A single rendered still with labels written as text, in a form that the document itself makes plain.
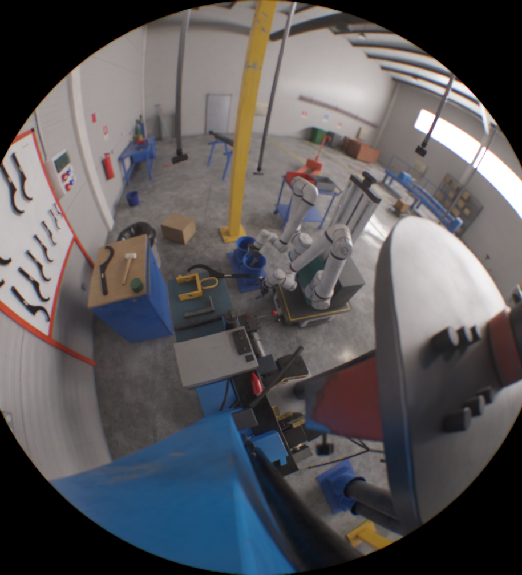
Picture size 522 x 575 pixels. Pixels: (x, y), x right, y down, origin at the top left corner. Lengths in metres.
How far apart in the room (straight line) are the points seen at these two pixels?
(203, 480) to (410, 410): 0.14
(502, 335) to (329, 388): 0.29
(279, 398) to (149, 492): 2.00
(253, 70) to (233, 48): 8.65
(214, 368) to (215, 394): 1.08
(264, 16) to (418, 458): 2.79
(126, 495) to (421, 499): 0.20
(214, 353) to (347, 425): 0.85
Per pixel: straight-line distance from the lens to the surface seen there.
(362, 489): 2.23
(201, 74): 10.64
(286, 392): 2.12
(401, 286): 0.19
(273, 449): 1.06
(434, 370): 0.18
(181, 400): 2.25
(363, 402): 0.26
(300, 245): 1.95
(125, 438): 2.56
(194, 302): 1.31
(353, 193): 1.66
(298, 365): 1.29
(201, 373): 1.02
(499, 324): 0.36
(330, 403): 0.33
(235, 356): 1.03
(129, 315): 1.91
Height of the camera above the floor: 2.19
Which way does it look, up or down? 55 degrees down
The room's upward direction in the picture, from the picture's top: 15 degrees clockwise
